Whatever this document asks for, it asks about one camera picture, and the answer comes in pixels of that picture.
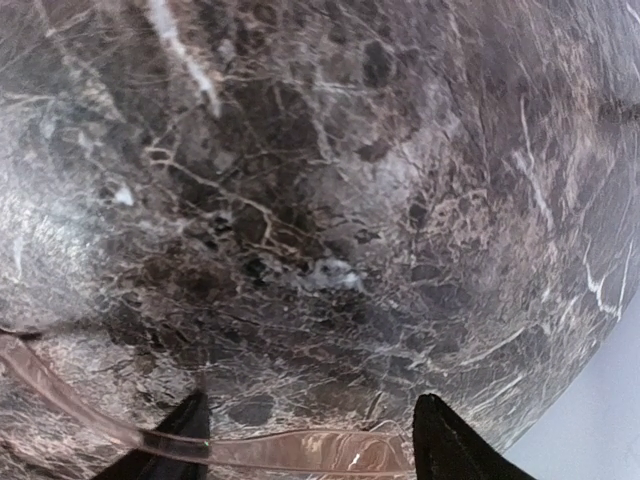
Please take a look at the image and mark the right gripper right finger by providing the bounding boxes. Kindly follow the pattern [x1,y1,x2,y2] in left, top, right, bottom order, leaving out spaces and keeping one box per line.
[412,394,533,480]

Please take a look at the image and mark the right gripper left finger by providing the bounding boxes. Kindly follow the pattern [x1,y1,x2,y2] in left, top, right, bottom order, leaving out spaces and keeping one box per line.
[94,389,210,480]

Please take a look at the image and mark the clear pink-framed glasses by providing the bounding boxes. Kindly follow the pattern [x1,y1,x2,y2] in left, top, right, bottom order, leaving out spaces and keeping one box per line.
[1,332,412,477]

